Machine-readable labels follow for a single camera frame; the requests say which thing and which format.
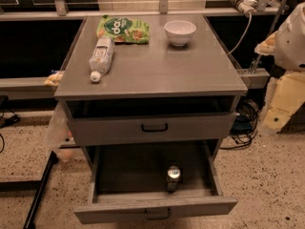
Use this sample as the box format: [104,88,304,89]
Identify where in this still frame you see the grey open middle drawer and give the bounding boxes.
[74,141,237,224]

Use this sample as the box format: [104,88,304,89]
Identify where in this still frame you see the black cable left floor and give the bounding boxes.
[0,94,21,155]

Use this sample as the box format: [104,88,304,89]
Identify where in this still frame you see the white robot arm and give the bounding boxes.
[254,2,305,134]

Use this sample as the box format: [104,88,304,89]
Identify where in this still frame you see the white ceramic bowl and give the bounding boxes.
[164,20,196,46]

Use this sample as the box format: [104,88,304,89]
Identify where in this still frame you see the clear plastic bag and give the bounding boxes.
[43,103,74,161]

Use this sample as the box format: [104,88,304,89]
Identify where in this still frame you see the redbull can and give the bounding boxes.
[167,166,181,193]

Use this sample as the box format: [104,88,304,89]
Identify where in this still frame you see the white power strip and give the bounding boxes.
[230,0,256,16]

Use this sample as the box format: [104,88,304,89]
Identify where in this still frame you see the grey upper drawer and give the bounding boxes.
[65,96,238,147]

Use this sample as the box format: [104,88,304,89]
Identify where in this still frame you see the grey metal rail frame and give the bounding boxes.
[0,68,270,100]

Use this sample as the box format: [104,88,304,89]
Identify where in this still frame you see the grey drawer cabinet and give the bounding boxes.
[55,14,247,155]

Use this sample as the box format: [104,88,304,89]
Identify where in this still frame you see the clear plastic water bottle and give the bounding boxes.
[89,36,115,83]

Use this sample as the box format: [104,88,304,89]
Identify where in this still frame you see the black floor cables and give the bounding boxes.
[219,98,261,151]

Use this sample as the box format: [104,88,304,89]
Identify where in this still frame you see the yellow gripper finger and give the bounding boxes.
[254,31,276,55]
[262,72,305,133]

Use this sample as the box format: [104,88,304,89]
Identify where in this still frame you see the white power cable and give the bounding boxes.
[226,12,254,56]

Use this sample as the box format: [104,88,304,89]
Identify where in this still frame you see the green snack bag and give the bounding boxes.
[96,15,150,44]

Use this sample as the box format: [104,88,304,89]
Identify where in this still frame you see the black metal floor frame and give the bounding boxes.
[0,151,59,229]

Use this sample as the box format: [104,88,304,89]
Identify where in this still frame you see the yellow snack packet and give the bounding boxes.
[45,72,64,87]

